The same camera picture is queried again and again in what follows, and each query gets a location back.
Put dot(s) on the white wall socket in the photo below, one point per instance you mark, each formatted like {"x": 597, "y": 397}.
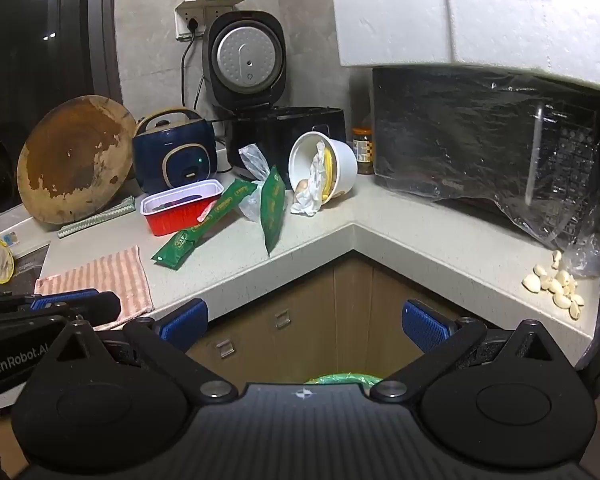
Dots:
{"x": 215, "y": 15}

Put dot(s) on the white foam box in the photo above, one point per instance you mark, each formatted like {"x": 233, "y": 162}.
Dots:
{"x": 480, "y": 20}

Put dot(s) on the clear plastic bag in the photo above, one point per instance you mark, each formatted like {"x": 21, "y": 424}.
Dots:
{"x": 252, "y": 160}

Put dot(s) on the long green packet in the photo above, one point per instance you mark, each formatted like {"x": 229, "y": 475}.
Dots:
{"x": 190, "y": 237}

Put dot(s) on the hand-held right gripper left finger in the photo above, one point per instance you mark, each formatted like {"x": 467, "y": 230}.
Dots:
{"x": 182, "y": 325}

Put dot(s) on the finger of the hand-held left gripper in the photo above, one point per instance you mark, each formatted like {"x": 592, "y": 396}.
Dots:
{"x": 65, "y": 300}
{"x": 102, "y": 306}

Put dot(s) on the bin with green bag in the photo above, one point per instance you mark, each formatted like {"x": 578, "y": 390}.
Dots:
{"x": 340, "y": 378}

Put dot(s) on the blue rice cooker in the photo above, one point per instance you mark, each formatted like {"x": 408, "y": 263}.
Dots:
{"x": 175, "y": 155}

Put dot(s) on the metal sink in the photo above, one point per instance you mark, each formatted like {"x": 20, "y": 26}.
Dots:
{"x": 30, "y": 262}

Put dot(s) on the black microwave oven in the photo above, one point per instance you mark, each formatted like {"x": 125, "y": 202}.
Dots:
{"x": 455, "y": 135}

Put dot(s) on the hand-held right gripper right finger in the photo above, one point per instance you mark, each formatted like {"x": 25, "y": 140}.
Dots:
{"x": 425, "y": 327}

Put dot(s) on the yellow sachet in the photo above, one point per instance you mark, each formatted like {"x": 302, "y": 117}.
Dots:
{"x": 326, "y": 170}

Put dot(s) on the brown eggshell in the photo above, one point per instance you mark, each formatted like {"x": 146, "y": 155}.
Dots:
{"x": 302, "y": 186}

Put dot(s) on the yellow rimmed mesh strainer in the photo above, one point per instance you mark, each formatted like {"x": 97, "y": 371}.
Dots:
{"x": 0, "y": 260}

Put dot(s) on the wide green packet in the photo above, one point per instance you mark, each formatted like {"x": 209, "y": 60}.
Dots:
{"x": 272, "y": 210}

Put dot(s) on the red plastic food tray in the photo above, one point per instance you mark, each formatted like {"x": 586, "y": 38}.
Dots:
{"x": 170, "y": 222}

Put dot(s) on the pink striped cloth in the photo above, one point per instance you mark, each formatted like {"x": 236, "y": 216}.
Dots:
{"x": 105, "y": 275}

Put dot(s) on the glass jar with orange lid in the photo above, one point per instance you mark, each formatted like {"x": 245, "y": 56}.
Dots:
{"x": 362, "y": 152}

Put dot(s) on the black rice cooker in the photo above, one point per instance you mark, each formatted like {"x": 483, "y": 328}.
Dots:
{"x": 280, "y": 130}

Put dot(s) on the green white striped cloth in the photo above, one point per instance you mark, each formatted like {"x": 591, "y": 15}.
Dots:
{"x": 100, "y": 217}

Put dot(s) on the white paper bowl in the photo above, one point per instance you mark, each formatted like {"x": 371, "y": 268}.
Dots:
{"x": 342, "y": 165}

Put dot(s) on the wooden base cabinet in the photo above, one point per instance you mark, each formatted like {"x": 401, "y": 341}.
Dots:
{"x": 305, "y": 285}

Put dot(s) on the pile of garlic cloves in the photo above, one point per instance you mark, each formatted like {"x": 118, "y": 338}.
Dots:
{"x": 555, "y": 285}

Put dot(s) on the round wooden cutting board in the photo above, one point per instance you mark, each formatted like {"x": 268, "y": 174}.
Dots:
{"x": 75, "y": 160}

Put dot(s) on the white tissue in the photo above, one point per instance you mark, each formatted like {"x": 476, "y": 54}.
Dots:
{"x": 307, "y": 203}

